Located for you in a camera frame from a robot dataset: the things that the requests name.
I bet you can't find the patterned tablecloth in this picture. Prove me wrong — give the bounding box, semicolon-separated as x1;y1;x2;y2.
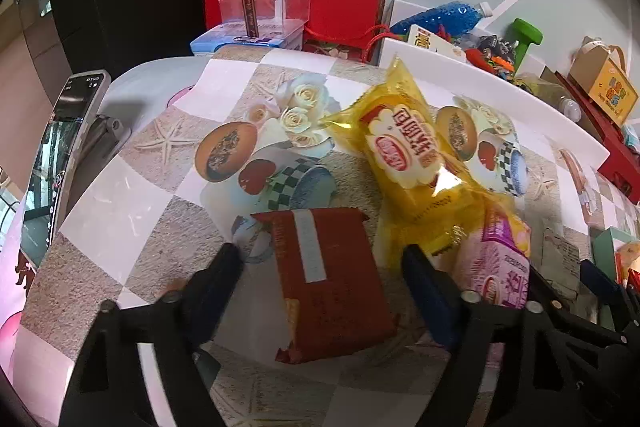
10;48;639;426

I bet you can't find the pink bread packet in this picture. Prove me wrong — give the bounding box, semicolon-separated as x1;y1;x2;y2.
451;202;530;309

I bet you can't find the clear plastic bottle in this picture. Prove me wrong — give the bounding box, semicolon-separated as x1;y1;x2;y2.
514;74;582;124

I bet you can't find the small dark red packet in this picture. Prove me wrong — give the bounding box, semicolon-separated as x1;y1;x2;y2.
253;207;397;365

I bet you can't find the red box with cutout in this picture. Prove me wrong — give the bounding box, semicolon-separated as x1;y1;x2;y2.
554;72;640;204

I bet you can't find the yellow bread packet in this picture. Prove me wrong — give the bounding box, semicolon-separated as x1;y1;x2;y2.
320;57;498;268

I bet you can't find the yellow card box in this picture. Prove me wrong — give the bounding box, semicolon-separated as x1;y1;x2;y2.
407;25;466;63

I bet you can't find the light blue flat box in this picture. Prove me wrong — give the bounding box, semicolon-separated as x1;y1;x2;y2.
190;24;304;56

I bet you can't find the cream printed snack bag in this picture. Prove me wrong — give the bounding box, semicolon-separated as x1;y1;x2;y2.
538;228;580;301

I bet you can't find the smartphone on stand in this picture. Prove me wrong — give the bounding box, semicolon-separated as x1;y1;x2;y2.
20;69;111;269

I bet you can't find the colourful toy pile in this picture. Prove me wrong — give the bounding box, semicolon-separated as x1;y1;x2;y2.
437;25;520;82

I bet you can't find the blue bead bottle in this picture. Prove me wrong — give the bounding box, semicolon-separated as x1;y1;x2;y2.
390;1;494;38

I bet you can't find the yellow handled gift box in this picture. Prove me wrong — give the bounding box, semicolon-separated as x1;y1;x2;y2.
568;37;639;128

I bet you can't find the white foam board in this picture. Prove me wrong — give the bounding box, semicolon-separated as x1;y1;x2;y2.
378;38;610;169

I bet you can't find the green dumbbell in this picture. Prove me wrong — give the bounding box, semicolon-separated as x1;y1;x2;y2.
511;18;544;72

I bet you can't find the teal rimmed white tray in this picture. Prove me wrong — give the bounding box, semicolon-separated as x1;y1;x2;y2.
592;227;639;286

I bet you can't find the clear plastic box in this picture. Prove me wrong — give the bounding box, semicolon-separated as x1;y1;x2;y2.
218;0;311;37

